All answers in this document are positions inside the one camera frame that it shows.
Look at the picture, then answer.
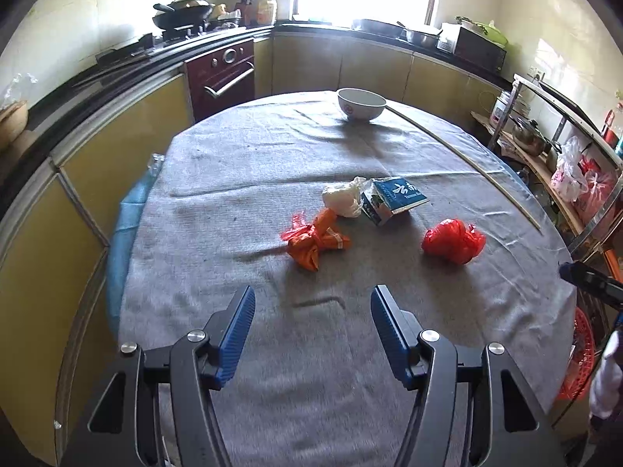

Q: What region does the wide metal basin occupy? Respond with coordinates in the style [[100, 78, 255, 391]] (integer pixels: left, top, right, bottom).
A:
[[351, 18, 407, 39]]

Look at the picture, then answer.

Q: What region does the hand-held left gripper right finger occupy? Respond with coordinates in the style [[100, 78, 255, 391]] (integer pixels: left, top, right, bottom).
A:
[[371, 286, 568, 467]]

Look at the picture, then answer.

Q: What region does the black gas stove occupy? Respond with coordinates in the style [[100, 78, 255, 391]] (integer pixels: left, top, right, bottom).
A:
[[73, 24, 244, 88]]

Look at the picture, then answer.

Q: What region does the person's right forearm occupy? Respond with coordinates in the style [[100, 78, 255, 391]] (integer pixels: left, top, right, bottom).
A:
[[588, 330, 623, 420]]

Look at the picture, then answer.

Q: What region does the stainless steel pot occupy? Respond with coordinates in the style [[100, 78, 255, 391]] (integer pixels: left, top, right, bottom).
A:
[[511, 119, 551, 157]]

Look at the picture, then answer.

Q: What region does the blue plastic sheet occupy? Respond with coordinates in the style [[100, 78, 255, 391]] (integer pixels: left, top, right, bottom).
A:
[[107, 153, 165, 334]]

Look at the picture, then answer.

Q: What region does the dark red built-in oven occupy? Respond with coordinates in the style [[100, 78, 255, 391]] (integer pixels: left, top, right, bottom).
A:
[[183, 39, 257, 123]]

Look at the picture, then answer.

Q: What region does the black wok with lid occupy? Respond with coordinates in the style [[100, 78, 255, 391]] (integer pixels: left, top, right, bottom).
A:
[[152, 0, 216, 31]]

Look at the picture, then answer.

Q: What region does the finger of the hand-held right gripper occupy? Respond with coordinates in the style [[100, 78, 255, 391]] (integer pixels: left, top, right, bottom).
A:
[[559, 261, 623, 303]]

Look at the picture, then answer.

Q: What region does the red plastic shopping bag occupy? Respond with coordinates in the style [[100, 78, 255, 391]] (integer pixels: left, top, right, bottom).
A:
[[577, 156, 621, 227]]

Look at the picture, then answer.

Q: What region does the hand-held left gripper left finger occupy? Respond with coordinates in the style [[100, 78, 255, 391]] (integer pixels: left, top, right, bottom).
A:
[[61, 286, 256, 467]]

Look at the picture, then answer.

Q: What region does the round table with grey cloth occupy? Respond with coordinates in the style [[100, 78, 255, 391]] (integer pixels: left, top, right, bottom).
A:
[[117, 90, 577, 467]]

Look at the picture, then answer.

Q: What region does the white ceramic bowl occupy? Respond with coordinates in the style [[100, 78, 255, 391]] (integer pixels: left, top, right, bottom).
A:
[[337, 88, 387, 124]]

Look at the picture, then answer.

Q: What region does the green plastic colander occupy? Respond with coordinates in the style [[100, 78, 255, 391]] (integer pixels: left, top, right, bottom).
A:
[[458, 17, 509, 48]]

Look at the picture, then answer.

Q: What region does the red plastic basket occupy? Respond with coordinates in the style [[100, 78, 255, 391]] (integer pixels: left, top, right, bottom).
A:
[[555, 305, 600, 402]]

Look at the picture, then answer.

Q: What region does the white and pink plastic bag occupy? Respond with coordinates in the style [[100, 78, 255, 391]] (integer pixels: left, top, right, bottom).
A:
[[550, 136, 590, 201]]

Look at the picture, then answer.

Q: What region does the orange red plastic wrapper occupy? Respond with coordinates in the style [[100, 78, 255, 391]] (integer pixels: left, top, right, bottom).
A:
[[281, 208, 352, 273]]

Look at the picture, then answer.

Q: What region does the long thin wooden stick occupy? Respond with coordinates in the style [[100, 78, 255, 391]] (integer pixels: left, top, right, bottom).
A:
[[387, 105, 542, 231]]

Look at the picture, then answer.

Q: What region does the small metal basin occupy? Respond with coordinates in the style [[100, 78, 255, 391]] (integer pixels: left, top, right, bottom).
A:
[[404, 28, 445, 49]]

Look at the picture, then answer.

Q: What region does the knife block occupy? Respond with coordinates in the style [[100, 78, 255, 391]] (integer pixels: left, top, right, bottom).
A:
[[234, 0, 258, 26]]

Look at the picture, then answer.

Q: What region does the metal storage rack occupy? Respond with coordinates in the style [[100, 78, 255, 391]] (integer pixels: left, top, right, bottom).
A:
[[470, 73, 623, 273]]

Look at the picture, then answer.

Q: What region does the dark microwave oven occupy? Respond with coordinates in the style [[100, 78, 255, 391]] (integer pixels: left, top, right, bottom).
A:
[[437, 23, 508, 75]]

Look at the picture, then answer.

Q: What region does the brown clay pot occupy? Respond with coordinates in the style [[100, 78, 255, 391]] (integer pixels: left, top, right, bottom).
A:
[[0, 101, 29, 153]]

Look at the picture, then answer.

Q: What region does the blue and white carton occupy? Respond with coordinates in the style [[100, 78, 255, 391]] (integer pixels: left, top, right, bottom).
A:
[[360, 176, 430, 227]]

